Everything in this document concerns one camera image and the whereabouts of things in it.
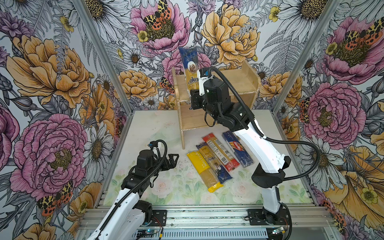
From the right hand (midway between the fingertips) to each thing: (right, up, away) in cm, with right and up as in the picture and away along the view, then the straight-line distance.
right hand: (194, 95), depth 64 cm
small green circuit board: (-22, -63, +7) cm, 67 cm away
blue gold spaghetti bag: (+14, -40, +22) cm, 48 cm away
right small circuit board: (+39, -62, +8) cm, 74 cm away
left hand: (-12, -32, +16) cm, 37 cm away
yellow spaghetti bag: (+8, -43, +20) cm, 48 cm away
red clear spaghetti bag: (+21, -35, +27) cm, 49 cm away
